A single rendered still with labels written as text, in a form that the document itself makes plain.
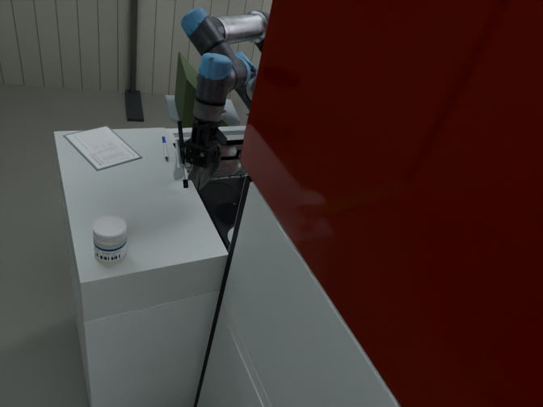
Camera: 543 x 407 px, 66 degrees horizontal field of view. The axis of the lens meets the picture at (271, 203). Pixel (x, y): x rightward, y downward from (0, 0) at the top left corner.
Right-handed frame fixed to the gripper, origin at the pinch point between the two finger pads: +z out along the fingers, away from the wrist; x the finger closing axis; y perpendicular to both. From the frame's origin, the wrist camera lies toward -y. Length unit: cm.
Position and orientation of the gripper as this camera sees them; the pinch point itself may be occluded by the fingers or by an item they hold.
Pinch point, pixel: (199, 183)
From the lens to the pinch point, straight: 119.1
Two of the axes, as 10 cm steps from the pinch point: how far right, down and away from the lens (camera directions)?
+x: 9.5, 3.0, -1.1
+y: -2.4, 4.2, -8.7
